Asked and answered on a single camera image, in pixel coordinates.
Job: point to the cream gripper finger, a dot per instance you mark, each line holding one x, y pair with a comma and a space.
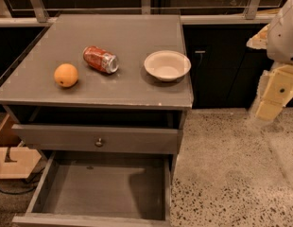
277, 93
259, 40

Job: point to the orange fruit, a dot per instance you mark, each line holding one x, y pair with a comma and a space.
66, 75

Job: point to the grey drawer cabinet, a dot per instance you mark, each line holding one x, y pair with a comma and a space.
108, 83

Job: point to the grey open middle drawer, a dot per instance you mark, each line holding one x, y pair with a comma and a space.
85, 189

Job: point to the grey top drawer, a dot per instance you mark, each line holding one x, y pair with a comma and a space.
102, 139

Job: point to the white paper bowl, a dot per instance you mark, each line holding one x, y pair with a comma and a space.
167, 65

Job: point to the red crushed soda can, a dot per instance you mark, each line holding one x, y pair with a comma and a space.
100, 59

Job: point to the wooden box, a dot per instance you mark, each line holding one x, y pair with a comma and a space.
16, 160

